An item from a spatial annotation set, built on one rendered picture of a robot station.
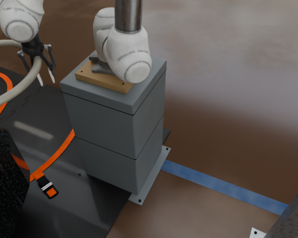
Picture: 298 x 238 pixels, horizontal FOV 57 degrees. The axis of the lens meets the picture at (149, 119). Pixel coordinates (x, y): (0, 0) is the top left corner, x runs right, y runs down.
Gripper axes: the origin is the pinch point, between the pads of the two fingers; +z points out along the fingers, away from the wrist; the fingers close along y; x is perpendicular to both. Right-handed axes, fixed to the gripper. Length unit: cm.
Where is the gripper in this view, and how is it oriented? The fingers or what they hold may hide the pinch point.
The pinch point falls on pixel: (45, 77)
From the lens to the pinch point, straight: 129.5
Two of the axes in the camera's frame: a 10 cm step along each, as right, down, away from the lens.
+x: 3.3, 6.6, -6.7
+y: -9.4, 2.8, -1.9
